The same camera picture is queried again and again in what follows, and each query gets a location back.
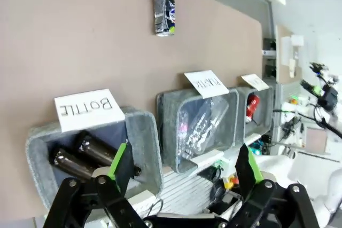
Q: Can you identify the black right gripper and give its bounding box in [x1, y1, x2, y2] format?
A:
[300, 79, 339, 111]

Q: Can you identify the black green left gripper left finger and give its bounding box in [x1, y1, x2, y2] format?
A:
[42, 143, 146, 228]

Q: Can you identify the small white PLASTIC card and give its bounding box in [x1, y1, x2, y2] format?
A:
[183, 70, 230, 99]

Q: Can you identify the small white BOTTLE card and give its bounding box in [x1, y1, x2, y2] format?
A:
[54, 88, 126, 133]

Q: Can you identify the crushed red can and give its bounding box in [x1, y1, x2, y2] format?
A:
[246, 93, 261, 122]

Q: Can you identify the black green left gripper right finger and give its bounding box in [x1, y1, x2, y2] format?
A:
[227, 144, 321, 228]

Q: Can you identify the white paper sheet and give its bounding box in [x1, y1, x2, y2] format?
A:
[280, 35, 305, 66]

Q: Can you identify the brown glass bottle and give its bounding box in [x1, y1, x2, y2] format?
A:
[74, 131, 142, 177]
[49, 147, 96, 181]

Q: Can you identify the crushed dark blue can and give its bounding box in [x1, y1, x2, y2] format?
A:
[152, 0, 176, 37]

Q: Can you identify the clear plastic bottle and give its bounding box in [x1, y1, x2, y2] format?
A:
[184, 96, 230, 157]

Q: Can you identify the large white BOTTLE label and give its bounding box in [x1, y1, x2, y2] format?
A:
[127, 189, 159, 213]

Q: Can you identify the grey fabric basket for cans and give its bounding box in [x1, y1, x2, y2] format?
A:
[236, 85, 275, 138]

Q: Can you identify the large white PLASTIC label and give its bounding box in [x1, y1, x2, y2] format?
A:
[186, 150, 224, 169]

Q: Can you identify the grey fabric basket for bottles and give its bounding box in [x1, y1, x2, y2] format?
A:
[25, 107, 164, 210]

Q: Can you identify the grey fabric basket for plastic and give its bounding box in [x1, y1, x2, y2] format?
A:
[156, 88, 240, 175]

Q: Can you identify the small white CAN card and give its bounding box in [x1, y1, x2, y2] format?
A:
[239, 74, 270, 91]

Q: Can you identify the yellow red small device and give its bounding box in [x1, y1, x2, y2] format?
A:
[223, 174, 239, 189]

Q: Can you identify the brown cork board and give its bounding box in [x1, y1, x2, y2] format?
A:
[275, 24, 304, 84]

